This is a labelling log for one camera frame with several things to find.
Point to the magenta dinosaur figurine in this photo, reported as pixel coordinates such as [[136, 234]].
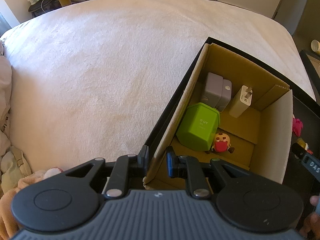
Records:
[[297, 126]]

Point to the purple grey toy armchair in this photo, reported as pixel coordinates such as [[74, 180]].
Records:
[[217, 92]]

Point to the stack of paper cups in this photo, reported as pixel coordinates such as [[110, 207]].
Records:
[[315, 46]]

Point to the dark side table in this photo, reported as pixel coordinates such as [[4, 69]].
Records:
[[311, 64]]

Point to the white power adapter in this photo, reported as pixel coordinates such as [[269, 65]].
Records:
[[241, 101]]

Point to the white bed mattress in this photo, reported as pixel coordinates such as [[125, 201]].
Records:
[[92, 79]]

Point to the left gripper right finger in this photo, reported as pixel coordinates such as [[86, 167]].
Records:
[[175, 167]]

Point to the person's right hand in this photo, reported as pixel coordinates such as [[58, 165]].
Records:
[[311, 223]]

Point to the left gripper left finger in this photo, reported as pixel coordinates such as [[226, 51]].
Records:
[[143, 160]]

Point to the green toy trash bin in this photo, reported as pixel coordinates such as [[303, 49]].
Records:
[[198, 127]]

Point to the black tray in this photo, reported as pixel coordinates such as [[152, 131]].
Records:
[[233, 106]]

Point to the red-dress girl figurine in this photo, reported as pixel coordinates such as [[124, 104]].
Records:
[[220, 144]]

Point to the cardboard box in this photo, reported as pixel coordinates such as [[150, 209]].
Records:
[[261, 136]]

